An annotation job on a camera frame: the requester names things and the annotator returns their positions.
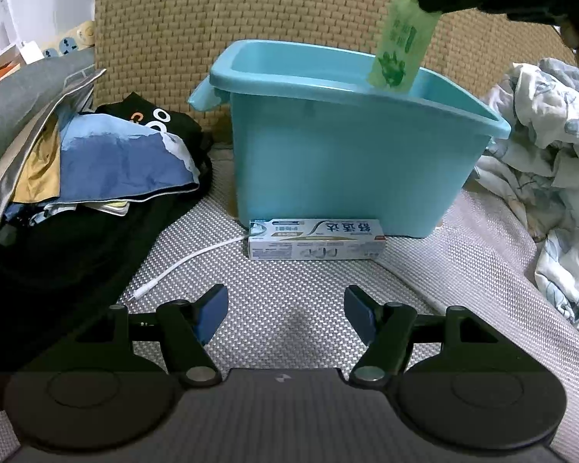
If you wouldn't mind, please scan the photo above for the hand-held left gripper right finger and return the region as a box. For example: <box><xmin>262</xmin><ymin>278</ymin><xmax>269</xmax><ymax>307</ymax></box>
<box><xmin>344</xmin><ymin>284</ymin><xmax>503</xmax><ymax>387</ymax></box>

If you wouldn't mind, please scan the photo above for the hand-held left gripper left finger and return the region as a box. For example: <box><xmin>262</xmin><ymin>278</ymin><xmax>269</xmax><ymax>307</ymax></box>
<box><xmin>74</xmin><ymin>284</ymin><xmax>230</xmax><ymax>387</ymax></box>

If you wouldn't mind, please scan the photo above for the green tissue packet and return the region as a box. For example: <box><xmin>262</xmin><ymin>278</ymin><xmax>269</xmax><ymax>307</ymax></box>
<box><xmin>368</xmin><ymin>0</ymin><xmax>440</xmax><ymax>92</ymax></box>

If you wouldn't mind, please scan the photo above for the toothpaste box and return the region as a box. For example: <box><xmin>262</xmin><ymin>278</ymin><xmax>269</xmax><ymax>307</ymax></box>
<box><xmin>247</xmin><ymin>218</ymin><xmax>384</xmax><ymax>261</ymax></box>

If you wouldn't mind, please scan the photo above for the teal plastic storage bin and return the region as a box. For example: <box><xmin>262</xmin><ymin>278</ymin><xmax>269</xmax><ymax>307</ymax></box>
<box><xmin>188</xmin><ymin>39</ymin><xmax>511</xmax><ymax>239</ymax></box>

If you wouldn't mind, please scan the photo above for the grey woven bed mat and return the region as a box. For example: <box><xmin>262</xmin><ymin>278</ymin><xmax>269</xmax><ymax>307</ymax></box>
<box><xmin>0</xmin><ymin>145</ymin><xmax>579</xmax><ymax>463</ymax></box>

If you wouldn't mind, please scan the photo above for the black clothing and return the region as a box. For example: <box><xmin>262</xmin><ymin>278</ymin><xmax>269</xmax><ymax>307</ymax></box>
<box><xmin>0</xmin><ymin>91</ymin><xmax>213</xmax><ymax>396</ymax></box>

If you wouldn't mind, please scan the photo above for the blue printed cloth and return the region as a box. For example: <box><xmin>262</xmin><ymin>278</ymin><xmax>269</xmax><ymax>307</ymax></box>
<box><xmin>59</xmin><ymin>113</ymin><xmax>201</xmax><ymax>203</ymax></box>

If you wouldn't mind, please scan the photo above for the woven rattan headboard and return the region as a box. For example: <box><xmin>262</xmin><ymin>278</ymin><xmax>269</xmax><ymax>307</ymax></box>
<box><xmin>93</xmin><ymin>0</ymin><xmax>577</xmax><ymax>148</ymax></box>

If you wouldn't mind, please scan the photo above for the floral white quilt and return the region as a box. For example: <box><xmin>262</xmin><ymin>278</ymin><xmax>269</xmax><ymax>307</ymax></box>
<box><xmin>473</xmin><ymin>58</ymin><xmax>579</xmax><ymax>331</ymax></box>

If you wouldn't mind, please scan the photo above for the blue white patterned cloth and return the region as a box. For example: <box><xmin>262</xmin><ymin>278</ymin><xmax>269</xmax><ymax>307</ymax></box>
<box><xmin>5</xmin><ymin>200</ymin><xmax>78</xmax><ymax>225</ymax></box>

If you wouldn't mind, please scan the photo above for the golden yellow cloth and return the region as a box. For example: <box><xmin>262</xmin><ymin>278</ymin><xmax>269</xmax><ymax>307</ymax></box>
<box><xmin>12</xmin><ymin>118</ymin><xmax>63</xmax><ymax>203</ymax></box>

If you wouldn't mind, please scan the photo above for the beige bag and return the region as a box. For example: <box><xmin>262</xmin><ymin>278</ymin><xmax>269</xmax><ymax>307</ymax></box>
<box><xmin>0</xmin><ymin>70</ymin><xmax>108</xmax><ymax>271</ymax></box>

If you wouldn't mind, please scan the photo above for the yellow and white power strip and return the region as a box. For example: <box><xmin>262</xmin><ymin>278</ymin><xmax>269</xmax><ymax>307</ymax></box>
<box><xmin>43</xmin><ymin>19</ymin><xmax>97</xmax><ymax>59</ymax></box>

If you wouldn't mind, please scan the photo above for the white cable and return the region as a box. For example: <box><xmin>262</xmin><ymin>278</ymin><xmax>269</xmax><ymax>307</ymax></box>
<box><xmin>128</xmin><ymin>235</ymin><xmax>252</xmax><ymax>302</ymax></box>

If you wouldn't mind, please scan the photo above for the grey padded side rail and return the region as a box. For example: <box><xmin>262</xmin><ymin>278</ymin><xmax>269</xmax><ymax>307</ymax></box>
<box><xmin>0</xmin><ymin>48</ymin><xmax>97</xmax><ymax>179</ymax></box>

